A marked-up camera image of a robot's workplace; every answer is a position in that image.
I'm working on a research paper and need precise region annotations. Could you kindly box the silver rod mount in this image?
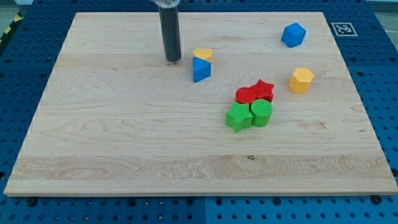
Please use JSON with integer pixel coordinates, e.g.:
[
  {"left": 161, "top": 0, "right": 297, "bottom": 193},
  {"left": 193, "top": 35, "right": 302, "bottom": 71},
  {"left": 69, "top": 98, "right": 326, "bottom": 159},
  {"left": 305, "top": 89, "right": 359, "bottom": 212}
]
[{"left": 149, "top": 0, "right": 180, "bottom": 6}]

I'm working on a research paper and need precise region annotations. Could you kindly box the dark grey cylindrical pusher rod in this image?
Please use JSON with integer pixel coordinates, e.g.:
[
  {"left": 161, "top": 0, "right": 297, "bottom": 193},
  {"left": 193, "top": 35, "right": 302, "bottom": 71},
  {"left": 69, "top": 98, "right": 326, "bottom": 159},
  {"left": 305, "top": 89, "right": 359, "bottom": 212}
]
[{"left": 159, "top": 6, "right": 181, "bottom": 62}]

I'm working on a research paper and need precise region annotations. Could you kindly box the blue triangle block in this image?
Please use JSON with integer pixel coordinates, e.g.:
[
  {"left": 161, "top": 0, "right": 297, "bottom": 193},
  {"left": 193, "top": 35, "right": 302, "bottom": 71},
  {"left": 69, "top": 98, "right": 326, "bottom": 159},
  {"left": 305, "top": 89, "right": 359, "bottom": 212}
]
[{"left": 193, "top": 57, "right": 211, "bottom": 83}]

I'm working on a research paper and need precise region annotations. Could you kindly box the blue cube block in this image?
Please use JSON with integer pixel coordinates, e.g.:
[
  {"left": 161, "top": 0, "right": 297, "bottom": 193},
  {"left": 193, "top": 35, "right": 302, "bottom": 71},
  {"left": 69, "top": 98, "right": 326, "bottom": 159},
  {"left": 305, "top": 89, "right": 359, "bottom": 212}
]
[{"left": 281, "top": 23, "right": 307, "bottom": 48}]

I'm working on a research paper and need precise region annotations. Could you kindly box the yellow hexagon block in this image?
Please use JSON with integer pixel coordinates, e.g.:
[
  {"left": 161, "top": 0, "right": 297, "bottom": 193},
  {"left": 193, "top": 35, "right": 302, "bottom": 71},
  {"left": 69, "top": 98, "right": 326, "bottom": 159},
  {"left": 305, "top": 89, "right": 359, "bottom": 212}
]
[{"left": 289, "top": 68, "right": 315, "bottom": 94}]

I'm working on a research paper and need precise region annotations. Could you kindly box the yellow heart block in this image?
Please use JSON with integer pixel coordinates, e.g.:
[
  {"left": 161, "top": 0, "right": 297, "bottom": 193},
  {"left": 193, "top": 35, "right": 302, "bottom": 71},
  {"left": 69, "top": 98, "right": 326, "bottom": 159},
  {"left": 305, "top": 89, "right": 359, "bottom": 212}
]
[{"left": 193, "top": 48, "right": 213, "bottom": 62}]

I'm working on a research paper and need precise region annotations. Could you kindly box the red cylinder block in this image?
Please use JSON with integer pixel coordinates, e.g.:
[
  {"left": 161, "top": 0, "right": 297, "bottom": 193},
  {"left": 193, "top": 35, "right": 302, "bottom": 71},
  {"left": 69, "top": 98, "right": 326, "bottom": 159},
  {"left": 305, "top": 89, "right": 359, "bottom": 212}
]
[{"left": 234, "top": 87, "right": 257, "bottom": 104}]

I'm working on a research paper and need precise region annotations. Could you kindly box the red star block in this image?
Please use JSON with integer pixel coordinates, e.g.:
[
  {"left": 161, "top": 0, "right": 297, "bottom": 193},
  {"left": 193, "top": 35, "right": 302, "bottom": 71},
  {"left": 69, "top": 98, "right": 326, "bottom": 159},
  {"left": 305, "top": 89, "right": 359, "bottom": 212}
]
[{"left": 249, "top": 79, "right": 274, "bottom": 103}]

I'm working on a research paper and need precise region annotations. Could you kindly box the green star block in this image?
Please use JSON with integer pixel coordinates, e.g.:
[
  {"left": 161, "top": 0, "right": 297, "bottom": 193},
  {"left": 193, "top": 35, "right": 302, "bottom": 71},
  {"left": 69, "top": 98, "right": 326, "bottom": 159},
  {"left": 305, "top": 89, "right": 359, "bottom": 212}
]
[{"left": 224, "top": 101, "right": 253, "bottom": 133}]

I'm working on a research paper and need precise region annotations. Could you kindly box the light wooden board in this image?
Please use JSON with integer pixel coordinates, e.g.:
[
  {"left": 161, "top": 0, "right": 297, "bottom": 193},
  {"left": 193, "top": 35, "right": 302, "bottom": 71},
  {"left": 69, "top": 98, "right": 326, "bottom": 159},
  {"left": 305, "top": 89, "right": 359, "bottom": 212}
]
[{"left": 4, "top": 12, "right": 397, "bottom": 197}]

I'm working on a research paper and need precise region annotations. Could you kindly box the green cylinder block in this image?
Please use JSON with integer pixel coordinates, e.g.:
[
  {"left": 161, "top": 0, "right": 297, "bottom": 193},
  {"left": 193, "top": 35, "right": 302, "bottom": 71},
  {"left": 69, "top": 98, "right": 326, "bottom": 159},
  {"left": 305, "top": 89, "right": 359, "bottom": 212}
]
[{"left": 250, "top": 99, "right": 273, "bottom": 127}]

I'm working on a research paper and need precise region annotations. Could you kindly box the white fiducial marker tag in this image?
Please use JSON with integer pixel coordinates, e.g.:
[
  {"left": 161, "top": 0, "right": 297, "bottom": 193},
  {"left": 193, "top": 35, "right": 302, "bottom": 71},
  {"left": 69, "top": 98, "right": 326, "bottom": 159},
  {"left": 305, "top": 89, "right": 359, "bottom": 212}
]
[{"left": 331, "top": 22, "right": 358, "bottom": 37}]

